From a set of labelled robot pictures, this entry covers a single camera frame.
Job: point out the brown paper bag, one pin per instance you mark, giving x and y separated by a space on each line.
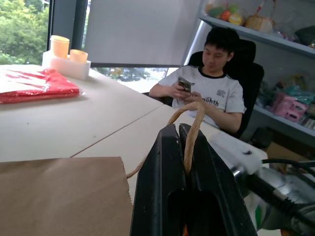
61 196

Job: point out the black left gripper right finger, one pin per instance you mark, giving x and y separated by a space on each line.
214 191

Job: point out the grey roller blind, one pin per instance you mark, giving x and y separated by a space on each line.
137 32

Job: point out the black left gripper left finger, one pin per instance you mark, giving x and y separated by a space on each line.
157 186

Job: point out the black window pillar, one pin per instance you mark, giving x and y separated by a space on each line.
67 19

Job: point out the short yellow plastic cup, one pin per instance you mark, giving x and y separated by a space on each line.
78 56

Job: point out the woven wicker basket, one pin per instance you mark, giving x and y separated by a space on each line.
259 23

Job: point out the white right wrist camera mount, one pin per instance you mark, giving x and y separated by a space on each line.
233 150

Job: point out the tall yellow plastic cup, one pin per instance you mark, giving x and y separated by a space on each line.
59 46

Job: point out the pink toy box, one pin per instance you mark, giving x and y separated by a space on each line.
288 107

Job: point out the red white plastic-wrapped packet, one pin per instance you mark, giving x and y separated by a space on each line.
41 88

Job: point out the black office chair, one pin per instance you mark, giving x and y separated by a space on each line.
249 73

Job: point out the grey shelf unit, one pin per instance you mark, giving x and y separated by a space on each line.
270 38

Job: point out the bag of toy fruit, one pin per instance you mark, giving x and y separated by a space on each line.
225 12

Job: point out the teal packaged item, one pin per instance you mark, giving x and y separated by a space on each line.
299 94

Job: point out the seated man white t-shirt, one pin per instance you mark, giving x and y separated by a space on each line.
221 91

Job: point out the white foam block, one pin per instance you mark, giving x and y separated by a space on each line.
71 68

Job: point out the dark smartphone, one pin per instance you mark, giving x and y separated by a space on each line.
185 84

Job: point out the seated man's left hand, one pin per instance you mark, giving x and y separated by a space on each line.
195 96

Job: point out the seated man's right hand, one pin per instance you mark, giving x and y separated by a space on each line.
177 92

